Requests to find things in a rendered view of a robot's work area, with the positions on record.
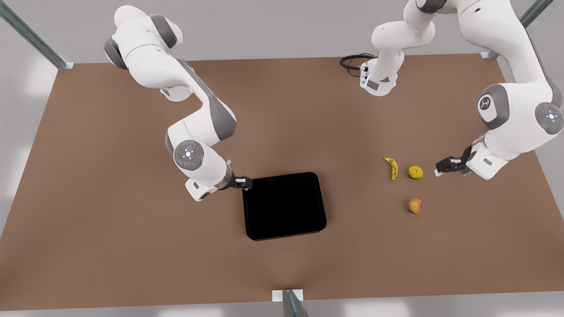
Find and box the yellow spotted banana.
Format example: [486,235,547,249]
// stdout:
[383,157,399,181]

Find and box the black square tray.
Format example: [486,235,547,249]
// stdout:
[242,172,327,241]

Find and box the silver frame post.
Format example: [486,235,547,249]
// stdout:
[0,0,74,70]
[480,0,554,59]
[272,289,310,317]

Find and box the black cable loop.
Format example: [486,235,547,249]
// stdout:
[340,54,375,79]

